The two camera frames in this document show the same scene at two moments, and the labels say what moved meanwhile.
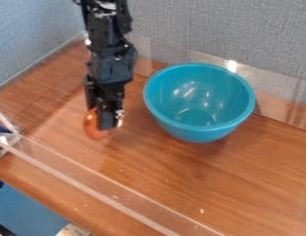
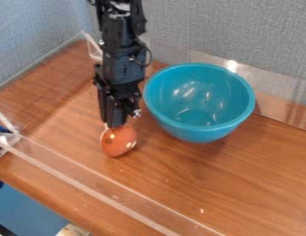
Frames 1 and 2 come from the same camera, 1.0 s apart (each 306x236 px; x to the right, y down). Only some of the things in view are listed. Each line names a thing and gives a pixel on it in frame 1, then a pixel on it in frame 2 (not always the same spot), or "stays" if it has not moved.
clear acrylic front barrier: x=49 y=196 stays
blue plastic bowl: x=199 y=100 stays
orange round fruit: x=89 y=127 -> x=117 y=140
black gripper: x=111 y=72 -> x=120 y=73
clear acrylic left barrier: x=56 y=74 stays
